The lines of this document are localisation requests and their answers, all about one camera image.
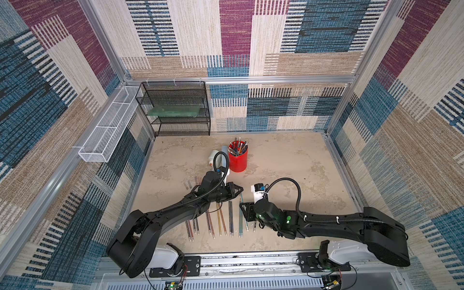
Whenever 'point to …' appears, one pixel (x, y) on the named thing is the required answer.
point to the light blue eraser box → (224, 148)
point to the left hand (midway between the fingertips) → (244, 190)
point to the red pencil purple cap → (226, 234)
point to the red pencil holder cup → (238, 152)
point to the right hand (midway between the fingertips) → (244, 207)
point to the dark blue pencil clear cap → (230, 213)
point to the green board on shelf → (174, 111)
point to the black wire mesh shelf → (190, 93)
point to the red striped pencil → (191, 231)
